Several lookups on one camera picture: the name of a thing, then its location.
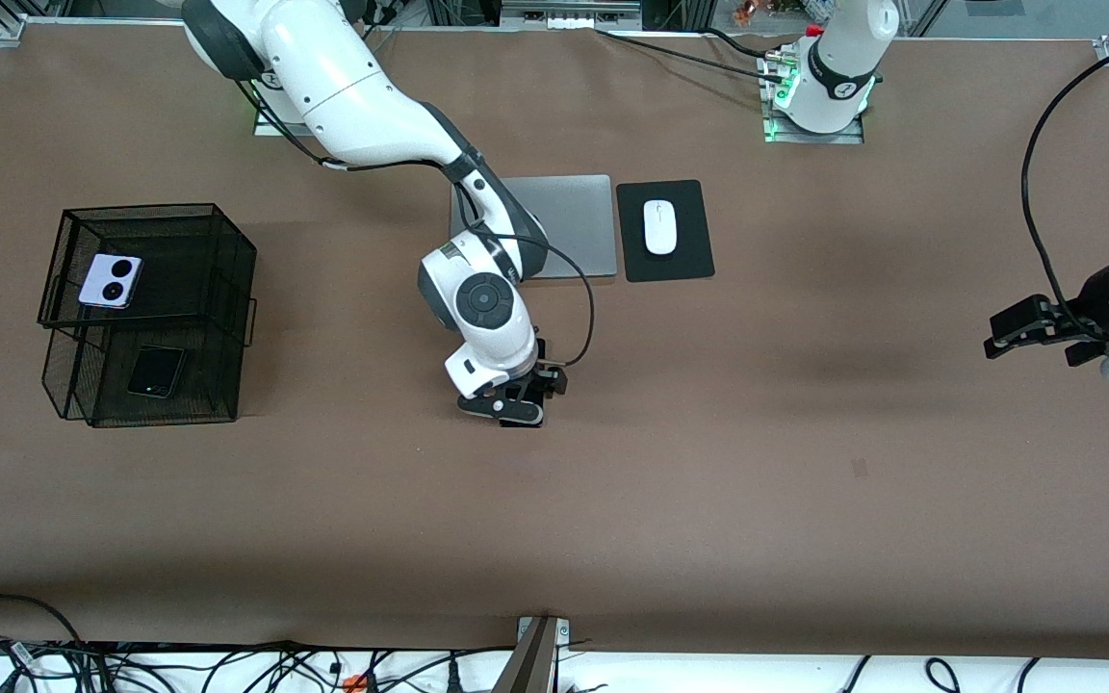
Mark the lilac flip phone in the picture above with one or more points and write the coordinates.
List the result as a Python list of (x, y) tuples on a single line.
[(92, 281)]

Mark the silver closed laptop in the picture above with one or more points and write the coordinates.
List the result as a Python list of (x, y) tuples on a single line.
[(583, 221)]

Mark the white computer mouse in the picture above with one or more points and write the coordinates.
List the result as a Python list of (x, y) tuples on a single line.
[(659, 231)]

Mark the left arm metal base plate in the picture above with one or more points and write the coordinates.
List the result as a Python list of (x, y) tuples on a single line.
[(853, 138)]

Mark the black mesh two-tier tray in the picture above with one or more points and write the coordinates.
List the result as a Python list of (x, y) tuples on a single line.
[(208, 385)]

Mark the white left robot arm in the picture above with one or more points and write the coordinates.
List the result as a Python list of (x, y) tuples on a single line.
[(834, 67)]

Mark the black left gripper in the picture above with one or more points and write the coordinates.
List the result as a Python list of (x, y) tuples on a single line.
[(1096, 298)]

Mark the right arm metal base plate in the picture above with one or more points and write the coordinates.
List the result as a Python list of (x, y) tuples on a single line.
[(266, 128)]

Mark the aluminium camera post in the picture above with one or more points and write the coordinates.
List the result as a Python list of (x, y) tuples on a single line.
[(530, 664)]

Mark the black flip phone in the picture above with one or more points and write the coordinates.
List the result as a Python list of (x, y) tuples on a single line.
[(155, 371)]

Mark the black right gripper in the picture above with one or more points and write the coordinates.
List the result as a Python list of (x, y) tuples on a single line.
[(542, 370)]

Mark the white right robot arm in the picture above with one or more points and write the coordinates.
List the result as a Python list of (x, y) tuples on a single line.
[(343, 87)]

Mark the black mouse pad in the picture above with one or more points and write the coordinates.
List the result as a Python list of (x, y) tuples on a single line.
[(689, 265)]

